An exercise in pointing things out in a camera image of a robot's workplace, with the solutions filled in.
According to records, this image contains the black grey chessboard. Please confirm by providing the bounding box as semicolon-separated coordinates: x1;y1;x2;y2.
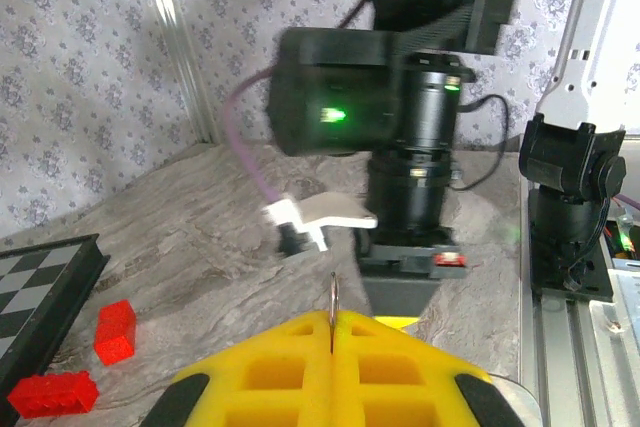
0;234;112;418

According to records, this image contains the small circuit board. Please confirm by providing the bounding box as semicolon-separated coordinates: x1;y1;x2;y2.
602;211;640;263

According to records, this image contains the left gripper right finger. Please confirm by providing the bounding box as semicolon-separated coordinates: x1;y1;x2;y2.
332;309;526;427

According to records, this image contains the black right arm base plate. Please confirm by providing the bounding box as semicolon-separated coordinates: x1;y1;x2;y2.
529;246;615;304

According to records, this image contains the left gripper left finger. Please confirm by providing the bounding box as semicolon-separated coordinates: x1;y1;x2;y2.
142;309;335;427

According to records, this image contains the aluminium frame post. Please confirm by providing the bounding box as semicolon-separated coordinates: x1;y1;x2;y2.
133;0;224;144

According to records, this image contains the long red toy brick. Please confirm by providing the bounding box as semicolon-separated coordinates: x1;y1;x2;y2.
7;370;100;420

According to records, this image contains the short red toy brick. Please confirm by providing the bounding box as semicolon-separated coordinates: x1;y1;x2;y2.
93;299;138;366

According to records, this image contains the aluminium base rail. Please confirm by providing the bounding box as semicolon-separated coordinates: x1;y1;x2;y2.
519;291;640;427

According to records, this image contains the thin black cable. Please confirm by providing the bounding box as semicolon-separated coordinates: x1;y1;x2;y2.
449;94;512;193

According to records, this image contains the small split keyring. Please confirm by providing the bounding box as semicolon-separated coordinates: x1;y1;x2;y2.
327;271;343;353

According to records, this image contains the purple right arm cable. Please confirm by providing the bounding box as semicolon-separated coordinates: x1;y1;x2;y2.
222;69;301;208

